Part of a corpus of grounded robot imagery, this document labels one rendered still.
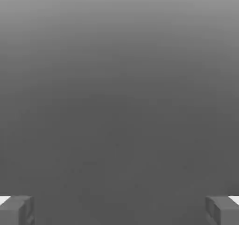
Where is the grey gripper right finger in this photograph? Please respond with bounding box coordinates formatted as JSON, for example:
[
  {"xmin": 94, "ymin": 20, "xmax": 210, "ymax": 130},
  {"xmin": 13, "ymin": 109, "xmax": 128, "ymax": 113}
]
[{"xmin": 204, "ymin": 195, "xmax": 239, "ymax": 225}]

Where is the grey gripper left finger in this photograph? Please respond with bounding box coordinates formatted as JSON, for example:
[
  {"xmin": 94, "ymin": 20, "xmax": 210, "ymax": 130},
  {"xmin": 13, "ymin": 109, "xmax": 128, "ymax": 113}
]
[{"xmin": 0, "ymin": 195, "xmax": 35, "ymax": 225}]

